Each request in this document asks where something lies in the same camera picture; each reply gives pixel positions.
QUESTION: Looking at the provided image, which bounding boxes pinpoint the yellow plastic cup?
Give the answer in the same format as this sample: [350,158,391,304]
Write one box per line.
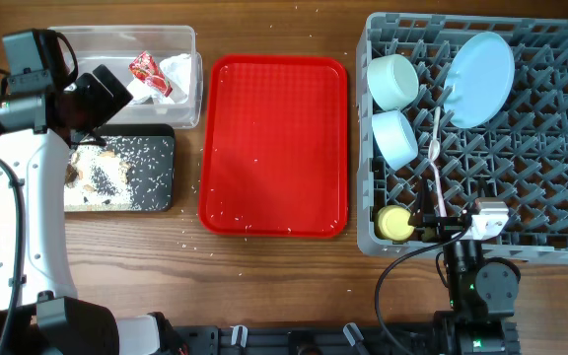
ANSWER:
[376,205,415,242]

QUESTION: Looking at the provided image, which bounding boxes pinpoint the white plastic fork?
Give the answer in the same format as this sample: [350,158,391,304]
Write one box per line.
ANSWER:
[430,160,448,217]

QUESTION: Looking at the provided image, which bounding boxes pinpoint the white plastic spoon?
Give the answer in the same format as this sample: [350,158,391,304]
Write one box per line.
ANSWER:
[428,106,441,164]

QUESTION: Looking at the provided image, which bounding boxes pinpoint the red snack wrapper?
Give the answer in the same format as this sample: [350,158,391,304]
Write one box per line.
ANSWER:
[129,51,173,97]

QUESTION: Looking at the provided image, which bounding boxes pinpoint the light blue bowl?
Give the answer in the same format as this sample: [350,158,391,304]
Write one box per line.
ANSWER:
[372,110,418,171]

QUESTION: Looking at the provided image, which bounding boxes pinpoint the white napkin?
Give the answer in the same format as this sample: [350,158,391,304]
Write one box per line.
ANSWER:
[127,53,192,106]

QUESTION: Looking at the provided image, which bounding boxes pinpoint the green bowl with food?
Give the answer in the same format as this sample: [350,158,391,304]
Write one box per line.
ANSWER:
[367,54,419,111]

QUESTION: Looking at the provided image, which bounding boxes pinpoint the light blue plate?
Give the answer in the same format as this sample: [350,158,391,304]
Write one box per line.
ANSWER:
[444,32,515,129]

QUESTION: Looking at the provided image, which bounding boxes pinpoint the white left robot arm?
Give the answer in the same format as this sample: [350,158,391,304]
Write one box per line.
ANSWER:
[0,65,182,354]

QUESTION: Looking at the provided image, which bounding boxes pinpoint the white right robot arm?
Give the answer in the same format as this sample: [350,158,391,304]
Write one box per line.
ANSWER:
[409,179,521,355]

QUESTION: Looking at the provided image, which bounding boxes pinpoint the grey dishwasher rack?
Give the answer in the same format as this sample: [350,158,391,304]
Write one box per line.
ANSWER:
[356,12,568,264]

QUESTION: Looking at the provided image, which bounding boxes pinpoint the clear plastic bin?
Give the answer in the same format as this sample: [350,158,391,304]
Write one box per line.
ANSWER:
[55,25,203,129]

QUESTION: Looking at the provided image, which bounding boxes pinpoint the spilled rice and peanut shells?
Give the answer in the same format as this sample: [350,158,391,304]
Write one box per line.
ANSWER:
[64,135,175,208]

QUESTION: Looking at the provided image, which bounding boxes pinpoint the black plastic tray bin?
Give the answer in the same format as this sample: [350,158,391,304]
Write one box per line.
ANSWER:
[64,122,177,213]

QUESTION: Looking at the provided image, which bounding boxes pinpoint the red serving tray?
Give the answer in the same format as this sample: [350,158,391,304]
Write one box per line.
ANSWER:
[198,54,349,239]

